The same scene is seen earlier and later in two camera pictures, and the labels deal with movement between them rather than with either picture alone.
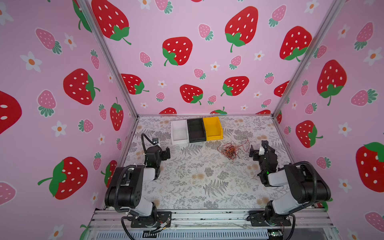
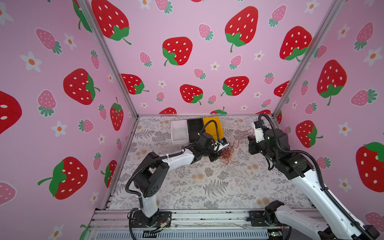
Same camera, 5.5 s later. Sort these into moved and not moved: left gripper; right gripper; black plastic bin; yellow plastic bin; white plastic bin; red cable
Moved: left gripper; right gripper; red cable
Not moved: yellow plastic bin; black plastic bin; white plastic bin
